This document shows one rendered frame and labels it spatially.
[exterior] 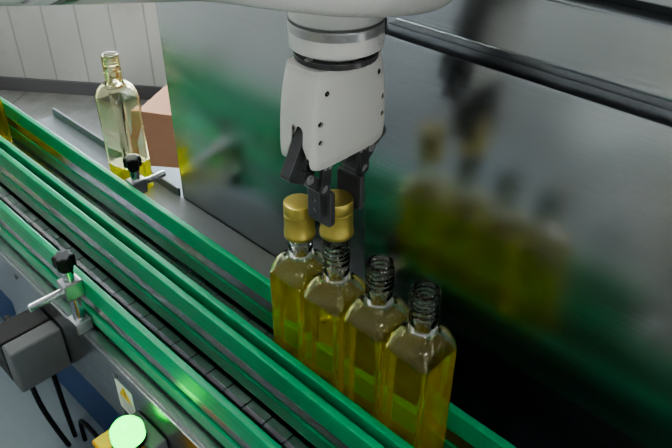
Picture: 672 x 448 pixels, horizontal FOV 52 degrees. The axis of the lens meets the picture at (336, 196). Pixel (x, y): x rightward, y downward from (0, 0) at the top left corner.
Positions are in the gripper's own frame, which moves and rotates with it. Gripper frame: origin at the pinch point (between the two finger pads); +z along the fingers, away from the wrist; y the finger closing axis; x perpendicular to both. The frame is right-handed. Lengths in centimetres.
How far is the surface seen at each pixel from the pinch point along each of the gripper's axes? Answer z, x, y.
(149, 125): 97, -197, -92
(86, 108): 137, -310, -118
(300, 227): 5.7, -4.5, 0.8
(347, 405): 23.1, 5.6, 4.0
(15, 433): 62, -53, 24
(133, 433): 34.5, -17.2, 18.7
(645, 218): -3.6, 25.5, -12.0
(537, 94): -11.4, 13.6, -12.1
